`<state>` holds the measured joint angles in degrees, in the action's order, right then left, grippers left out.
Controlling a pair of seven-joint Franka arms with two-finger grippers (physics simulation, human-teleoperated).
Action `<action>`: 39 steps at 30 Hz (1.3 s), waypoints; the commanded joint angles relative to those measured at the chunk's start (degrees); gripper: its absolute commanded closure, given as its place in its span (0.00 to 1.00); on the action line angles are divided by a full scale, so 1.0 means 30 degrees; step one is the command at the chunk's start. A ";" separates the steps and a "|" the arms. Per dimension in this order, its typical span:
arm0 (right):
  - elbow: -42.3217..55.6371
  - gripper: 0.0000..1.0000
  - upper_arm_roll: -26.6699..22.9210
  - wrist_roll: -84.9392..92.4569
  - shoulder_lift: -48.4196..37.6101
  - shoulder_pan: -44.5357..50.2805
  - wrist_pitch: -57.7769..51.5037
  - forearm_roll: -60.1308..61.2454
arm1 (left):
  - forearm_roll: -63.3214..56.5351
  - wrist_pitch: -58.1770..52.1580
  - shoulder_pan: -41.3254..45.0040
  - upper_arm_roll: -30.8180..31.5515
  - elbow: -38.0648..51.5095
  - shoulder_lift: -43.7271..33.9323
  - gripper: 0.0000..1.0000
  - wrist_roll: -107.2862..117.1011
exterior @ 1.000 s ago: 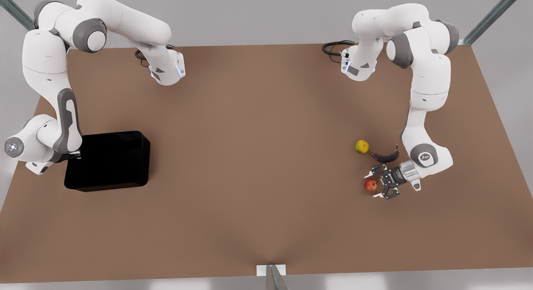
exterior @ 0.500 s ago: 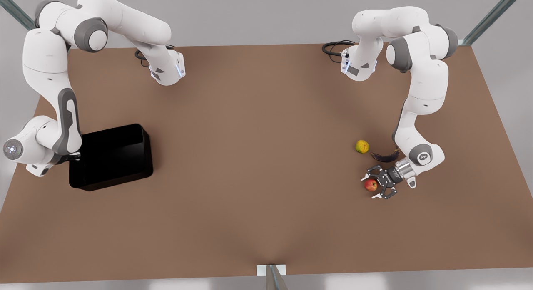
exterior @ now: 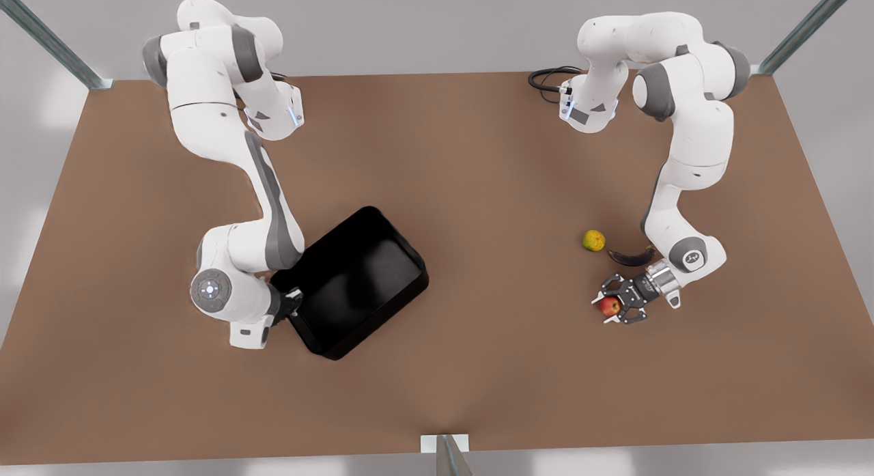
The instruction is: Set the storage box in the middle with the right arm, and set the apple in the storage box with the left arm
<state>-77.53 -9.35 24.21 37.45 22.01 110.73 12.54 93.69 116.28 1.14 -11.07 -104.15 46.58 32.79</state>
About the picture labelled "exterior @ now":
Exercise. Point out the red apple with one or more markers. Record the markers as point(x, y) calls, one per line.
point(610, 306)

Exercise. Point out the black storage box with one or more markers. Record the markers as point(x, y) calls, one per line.
point(355, 281)

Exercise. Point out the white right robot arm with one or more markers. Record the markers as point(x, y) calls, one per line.
point(205, 87)

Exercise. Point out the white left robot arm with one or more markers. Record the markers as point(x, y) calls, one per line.
point(689, 121)

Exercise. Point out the dark purple eggplant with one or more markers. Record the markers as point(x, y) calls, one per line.
point(631, 257)

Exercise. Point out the yellow-green orange fruit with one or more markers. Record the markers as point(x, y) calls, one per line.
point(594, 240)

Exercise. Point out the silver frame post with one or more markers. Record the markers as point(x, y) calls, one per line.
point(447, 455)
point(802, 29)
point(48, 39)

